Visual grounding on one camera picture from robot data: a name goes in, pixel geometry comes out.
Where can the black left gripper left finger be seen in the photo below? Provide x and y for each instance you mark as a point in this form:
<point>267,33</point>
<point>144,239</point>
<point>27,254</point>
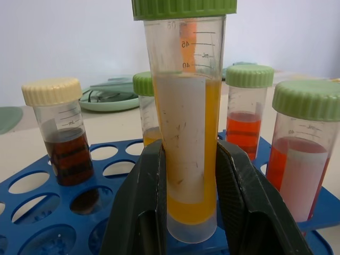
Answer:
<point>132,212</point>

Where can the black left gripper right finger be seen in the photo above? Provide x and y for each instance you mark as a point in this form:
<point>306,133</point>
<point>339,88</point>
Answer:
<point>252,212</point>

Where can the red tube with green cap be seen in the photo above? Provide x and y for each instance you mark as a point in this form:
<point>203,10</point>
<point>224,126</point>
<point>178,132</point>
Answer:
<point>243,127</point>
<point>305,172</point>

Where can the yellow tube with green cap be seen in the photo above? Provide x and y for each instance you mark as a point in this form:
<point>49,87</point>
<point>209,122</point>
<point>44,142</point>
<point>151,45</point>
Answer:
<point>144,111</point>
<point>186,132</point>

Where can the blue test tube rack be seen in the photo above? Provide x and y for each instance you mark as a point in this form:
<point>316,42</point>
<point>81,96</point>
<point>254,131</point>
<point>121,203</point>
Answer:
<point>326,241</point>

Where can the brown tube with cream cap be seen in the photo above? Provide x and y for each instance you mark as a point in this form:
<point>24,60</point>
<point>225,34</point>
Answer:
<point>71,154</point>

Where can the pale green plate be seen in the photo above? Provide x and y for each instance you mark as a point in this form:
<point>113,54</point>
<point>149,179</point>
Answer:
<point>106,105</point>

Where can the green placemat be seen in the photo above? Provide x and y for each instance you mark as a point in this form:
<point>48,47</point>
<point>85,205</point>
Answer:
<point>8,119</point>

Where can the orange soda bottle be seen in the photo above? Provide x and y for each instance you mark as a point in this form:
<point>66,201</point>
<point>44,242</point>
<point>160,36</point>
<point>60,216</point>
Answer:
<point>189,37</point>

